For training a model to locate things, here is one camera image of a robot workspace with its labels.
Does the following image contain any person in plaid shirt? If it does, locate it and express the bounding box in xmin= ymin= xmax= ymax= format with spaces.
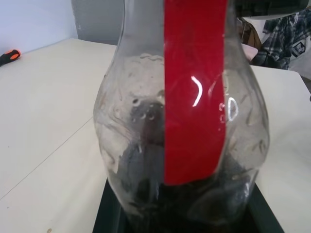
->
xmin=257 ymin=9 xmax=311 ymax=81

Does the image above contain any orange and black screwdriver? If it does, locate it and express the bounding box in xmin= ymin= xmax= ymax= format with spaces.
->
xmin=0 ymin=49 xmax=23 ymax=67

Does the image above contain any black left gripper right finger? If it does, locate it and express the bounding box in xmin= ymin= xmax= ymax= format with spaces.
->
xmin=245 ymin=182 xmax=285 ymax=233

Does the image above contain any clear bottle with red label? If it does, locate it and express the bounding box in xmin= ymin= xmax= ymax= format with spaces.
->
xmin=93 ymin=0 xmax=270 ymax=233

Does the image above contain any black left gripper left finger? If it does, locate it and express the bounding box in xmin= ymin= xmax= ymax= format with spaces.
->
xmin=96 ymin=179 xmax=128 ymax=233

